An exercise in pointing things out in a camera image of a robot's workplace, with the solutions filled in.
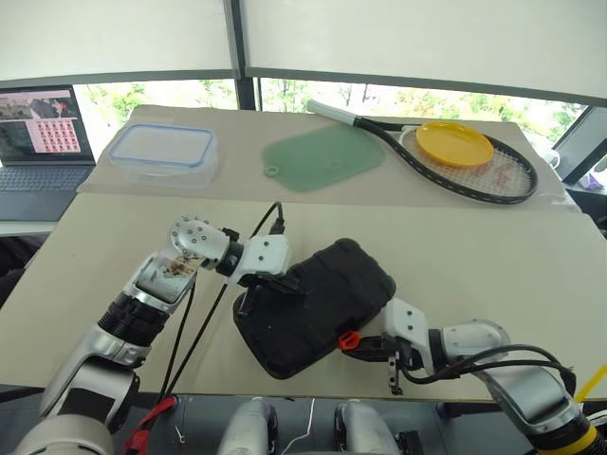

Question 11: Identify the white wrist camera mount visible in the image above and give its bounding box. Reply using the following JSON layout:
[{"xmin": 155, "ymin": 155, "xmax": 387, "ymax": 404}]
[
  {"xmin": 381, "ymin": 299, "xmax": 434, "ymax": 376},
  {"xmin": 226, "ymin": 233, "xmax": 291, "ymax": 288}
]

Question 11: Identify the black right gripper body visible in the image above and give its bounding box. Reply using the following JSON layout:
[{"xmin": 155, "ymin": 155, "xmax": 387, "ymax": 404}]
[{"xmin": 378, "ymin": 333, "xmax": 426, "ymax": 378}]

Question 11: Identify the dark window frame post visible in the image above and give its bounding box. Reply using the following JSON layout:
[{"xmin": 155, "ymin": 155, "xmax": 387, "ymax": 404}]
[{"xmin": 222, "ymin": 0, "xmax": 263, "ymax": 113}]

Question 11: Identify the dark laptop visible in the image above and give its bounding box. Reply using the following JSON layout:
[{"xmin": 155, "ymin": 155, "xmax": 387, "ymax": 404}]
[{"xmin": 0, "ymin": 84, "xmax": 99, "ymax": 223}]

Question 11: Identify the yellow cable tie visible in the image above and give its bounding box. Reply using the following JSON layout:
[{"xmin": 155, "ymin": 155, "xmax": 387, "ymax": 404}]
[{"xmin": 574, "ymin": 363, "xmax": 607, "ymax": 405}]

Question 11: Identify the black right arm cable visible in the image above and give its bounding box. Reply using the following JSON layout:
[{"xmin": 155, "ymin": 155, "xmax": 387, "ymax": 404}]
[{"xmin": 401, "ymin": 343, "xmax": 579, "ymax": 395}]

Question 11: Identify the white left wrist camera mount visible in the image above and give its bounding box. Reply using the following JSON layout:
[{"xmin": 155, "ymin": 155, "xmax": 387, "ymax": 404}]
[{"xmin": 226, "ymin": 233, "xmax": 291, "ymax": 288}]

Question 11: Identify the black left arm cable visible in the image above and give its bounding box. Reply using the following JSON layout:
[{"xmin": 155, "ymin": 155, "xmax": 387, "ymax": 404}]
[{"xmin": 158, "ymin": 200, "xmax": 288, "ymax": 402}]

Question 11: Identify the white thin cord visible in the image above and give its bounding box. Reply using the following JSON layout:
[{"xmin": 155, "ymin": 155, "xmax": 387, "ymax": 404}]
[{"xmin": 285, "ymin": 397, "xmax": 318, "ymax": 455}]

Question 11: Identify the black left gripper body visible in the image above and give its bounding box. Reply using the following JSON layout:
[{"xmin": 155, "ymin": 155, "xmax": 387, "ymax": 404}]
[{"xmin": 245, "ymin": 272, "xmax": 291, "ymax": 294}]

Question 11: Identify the green silicone mat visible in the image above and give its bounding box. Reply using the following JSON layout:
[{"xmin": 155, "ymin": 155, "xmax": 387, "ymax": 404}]
[{"xmin": 262, "ymin": 121, "xmax": 387, "ymax": 194}]

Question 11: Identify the yellow plastic plate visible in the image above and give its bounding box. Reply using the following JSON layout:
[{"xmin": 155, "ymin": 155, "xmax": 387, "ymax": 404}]
[{"xmin": 414, "ymin": 119, "xmax": 496, "ymax": 169}]

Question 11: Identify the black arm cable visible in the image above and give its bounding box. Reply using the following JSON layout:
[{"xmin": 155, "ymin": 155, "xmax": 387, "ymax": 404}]
[
  {"xmin": 401, "ymin": 343, "xmax": 579, "ymax": 395},
  {"xmin": 158, "ymin": 200, "xmax": 288, "ymax": 402}
]

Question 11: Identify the black tennis racket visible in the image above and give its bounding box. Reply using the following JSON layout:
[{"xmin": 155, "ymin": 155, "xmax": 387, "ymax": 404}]
[{"xmin": 306, "ymin": 99, "xmax": 541, "ymax": 207}]

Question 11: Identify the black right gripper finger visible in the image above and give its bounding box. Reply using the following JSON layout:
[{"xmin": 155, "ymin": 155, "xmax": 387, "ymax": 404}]
[
  {"xmin": 385, "ymin": 350, "xmax": 406, "ymax": 397},
  {"xmin": 341, "ymin": 333, "xmax": 386, "ymax": 363}
]

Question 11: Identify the black zippered pouch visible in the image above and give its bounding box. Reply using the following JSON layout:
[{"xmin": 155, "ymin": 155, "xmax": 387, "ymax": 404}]
[{"xmin": 231, "ymin": 237, "xmax": 398, "ymax": 380}]

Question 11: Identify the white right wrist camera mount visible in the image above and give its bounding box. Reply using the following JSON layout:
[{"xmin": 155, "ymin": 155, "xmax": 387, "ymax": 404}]
[{"xmin": 381, "ymin": 299, "xmax": 434, "ymax": 376}]

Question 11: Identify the white roller blind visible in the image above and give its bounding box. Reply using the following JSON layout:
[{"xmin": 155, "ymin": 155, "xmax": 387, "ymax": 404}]
[
  {"xmin": 239, "ymin": 0, "xmax": 607, "ymax": 101},
  {"xmin": 0, "ymin": 0, "xmax": 238, "ymax": 82}
]

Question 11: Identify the red cable tag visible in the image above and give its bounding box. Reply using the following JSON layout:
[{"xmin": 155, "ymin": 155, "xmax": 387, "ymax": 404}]
[{"xmin": 123, "ymin": 396, "xmax": 179, "ymax": 454}]

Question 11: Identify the grey rounded housing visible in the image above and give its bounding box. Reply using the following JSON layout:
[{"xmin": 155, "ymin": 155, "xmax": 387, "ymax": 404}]
[
  {"xmin": 219, "ymin": 399, "xmax": 280, "ymax": 455},
  {"xmin": 333, "ymin": 400, "xmax": 400, "ymax": 455}
]

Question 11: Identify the clear container with blue lid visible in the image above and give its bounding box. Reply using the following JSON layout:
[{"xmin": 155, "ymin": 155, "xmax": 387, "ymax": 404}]
[{"xmin": 107, "ymin": 122, "xmax": 220, "ymax": 191}]

